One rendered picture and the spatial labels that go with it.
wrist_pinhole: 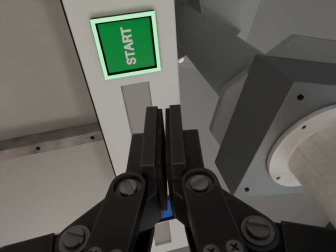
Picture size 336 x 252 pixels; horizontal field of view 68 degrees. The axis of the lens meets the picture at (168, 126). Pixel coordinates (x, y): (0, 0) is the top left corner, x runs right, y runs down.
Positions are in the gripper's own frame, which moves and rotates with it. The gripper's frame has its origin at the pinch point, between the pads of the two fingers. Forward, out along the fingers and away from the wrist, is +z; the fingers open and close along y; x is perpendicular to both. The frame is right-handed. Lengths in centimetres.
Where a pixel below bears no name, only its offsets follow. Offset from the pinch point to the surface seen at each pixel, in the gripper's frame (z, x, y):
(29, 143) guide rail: 22.6, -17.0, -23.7
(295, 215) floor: 138, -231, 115
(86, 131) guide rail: 24.7, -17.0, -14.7
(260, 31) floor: 124, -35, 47
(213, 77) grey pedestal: 53, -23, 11
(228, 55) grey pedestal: 53, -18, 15
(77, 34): 14.3, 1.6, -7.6
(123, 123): 14.7, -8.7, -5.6
